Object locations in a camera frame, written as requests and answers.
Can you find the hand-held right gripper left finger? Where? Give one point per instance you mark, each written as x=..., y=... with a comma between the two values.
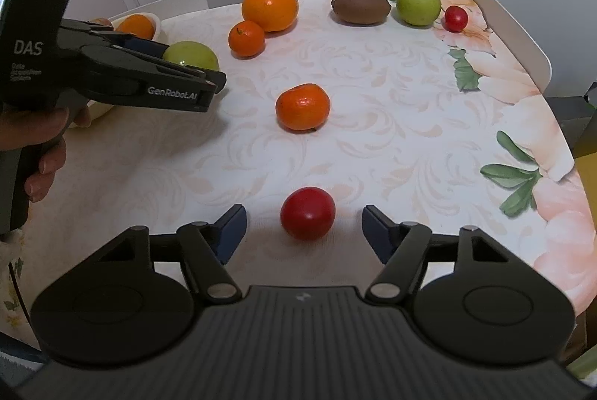
x=233, y=232

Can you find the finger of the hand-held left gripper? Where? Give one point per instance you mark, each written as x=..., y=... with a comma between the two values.
x=163, y=90
x=149, y=48

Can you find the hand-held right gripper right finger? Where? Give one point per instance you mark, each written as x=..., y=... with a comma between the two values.
x=374, y=232

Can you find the white bowl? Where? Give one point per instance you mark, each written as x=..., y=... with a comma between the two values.
x=156, y=24

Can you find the green apple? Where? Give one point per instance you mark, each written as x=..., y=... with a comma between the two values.
x=418, y=3
x=198, y=55

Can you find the yellow apple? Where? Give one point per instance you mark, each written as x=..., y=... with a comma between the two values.
x=101, y=22

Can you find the small mandarin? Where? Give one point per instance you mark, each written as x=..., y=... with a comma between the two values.
x=246, y=38

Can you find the large orange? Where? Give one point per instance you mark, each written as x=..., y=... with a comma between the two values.
x=270, y=8

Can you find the brown kiwi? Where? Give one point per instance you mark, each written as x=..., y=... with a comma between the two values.
x=361, y=6

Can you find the red cherry tomato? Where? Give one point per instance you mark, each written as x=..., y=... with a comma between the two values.
x=455, y=18

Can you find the person's left hand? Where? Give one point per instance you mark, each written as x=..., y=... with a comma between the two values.
x=32, y=127

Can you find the floral tablecloth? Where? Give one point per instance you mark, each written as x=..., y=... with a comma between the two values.
x=373, y=125

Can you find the dark object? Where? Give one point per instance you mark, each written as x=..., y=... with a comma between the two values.
x=573, y=106

